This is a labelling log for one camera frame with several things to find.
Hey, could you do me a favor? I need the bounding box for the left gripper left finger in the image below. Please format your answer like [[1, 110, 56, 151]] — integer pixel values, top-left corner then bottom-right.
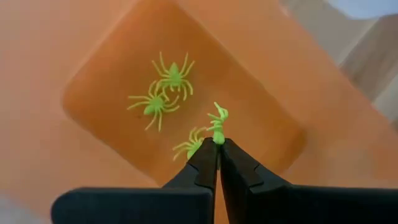
[[50, 136, 218, 224]]

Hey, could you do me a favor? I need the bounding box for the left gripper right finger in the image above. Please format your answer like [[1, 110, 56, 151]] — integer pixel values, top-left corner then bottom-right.
[[219, 138, 398, 224]]

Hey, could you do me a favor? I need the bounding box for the green plastic spider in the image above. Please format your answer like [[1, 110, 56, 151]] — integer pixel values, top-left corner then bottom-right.
[[151, 51, 196, 102], [206, 101, 230, 146], [126, 80, 181, 133], [172, 126, 208, 162]]

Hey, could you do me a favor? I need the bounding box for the orange plastic bin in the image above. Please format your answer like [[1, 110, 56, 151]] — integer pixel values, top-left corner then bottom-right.
[[0, 0, 398, 224]]

